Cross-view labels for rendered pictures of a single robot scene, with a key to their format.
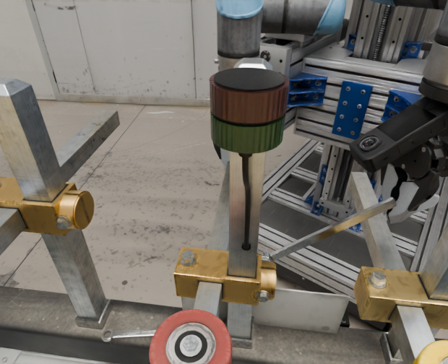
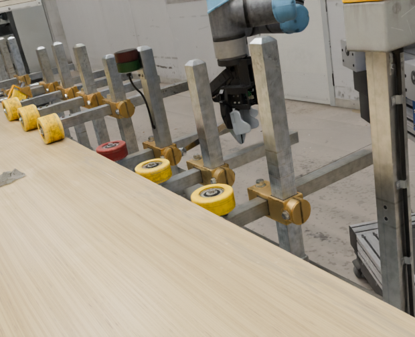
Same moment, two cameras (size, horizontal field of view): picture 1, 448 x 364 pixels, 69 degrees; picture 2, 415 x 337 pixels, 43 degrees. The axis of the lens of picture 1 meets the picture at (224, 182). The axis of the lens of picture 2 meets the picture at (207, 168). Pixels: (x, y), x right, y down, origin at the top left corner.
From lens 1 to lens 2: 1.26 m
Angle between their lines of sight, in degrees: 49
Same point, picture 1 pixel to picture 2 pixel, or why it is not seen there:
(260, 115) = (118, 60)
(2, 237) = (100, 112)
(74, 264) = (124, 138)
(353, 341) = not seen: hidden behind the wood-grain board
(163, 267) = not seen: hidden behind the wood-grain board
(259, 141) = (120, 69)
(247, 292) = (159, 156)
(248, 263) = (157, 138)
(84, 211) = (127, 110)
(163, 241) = (312, 245)
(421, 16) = not seen: outside the picture
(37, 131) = (115, 73)
